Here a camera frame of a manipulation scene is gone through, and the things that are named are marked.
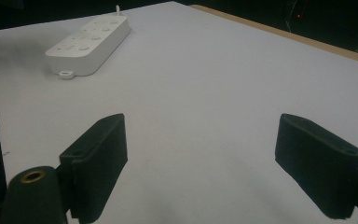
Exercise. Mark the small white plug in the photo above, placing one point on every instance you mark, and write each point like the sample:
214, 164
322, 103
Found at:
66, 74

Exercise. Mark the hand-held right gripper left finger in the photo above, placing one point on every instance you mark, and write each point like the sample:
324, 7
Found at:
98, 161

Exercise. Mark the white power strip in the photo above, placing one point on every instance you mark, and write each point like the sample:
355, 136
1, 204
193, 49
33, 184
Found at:
87, 46

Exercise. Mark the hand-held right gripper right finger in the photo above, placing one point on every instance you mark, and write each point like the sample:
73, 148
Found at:
320, 168

